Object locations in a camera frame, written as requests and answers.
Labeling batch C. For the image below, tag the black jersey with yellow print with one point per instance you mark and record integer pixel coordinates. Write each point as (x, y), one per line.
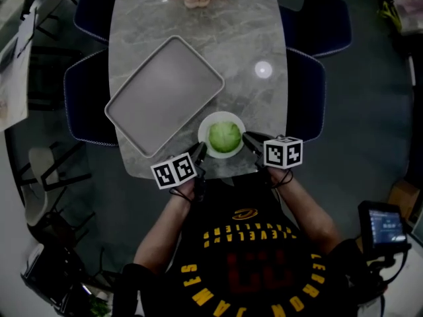
(251, 259)

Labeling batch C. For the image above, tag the white chair with black legs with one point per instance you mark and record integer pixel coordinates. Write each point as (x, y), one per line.
(38, 183)

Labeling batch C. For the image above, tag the black monitor with lit screen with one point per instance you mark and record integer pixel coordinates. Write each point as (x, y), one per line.
(385, 226)

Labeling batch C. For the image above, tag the person's left forearm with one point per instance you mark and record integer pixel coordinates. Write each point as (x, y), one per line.
(165, 230)

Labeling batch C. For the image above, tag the white round bowl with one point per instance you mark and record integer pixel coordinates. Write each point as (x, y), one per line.
(203, 134)

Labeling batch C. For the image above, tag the black equipment case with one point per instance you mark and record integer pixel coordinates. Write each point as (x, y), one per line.
(53, 269)

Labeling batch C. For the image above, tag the white side table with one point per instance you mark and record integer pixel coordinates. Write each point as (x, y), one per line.
(15, 78)

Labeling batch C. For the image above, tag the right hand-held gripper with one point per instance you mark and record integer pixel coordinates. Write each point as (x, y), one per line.
(282, 152)

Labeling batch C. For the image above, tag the dark blue chair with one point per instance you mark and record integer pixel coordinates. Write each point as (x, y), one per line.
(87, 97)
(317, 25)
(96, 8)
(305, 94)

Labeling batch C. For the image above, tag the grey marble table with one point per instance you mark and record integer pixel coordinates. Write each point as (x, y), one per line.
(231, 38)

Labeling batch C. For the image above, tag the green leafy vegetable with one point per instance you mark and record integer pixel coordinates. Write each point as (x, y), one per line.
(224, 136)

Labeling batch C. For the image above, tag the brown cardboard box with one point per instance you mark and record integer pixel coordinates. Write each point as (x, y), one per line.
(404, 198)

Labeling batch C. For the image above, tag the person's right forearm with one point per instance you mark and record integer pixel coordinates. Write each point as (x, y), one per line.
(307, 216)

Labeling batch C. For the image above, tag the grey rectangular tray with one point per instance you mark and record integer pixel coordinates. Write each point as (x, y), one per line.
(165, 94)

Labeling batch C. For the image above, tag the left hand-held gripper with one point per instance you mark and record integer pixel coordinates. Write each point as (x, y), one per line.
(173, 172)

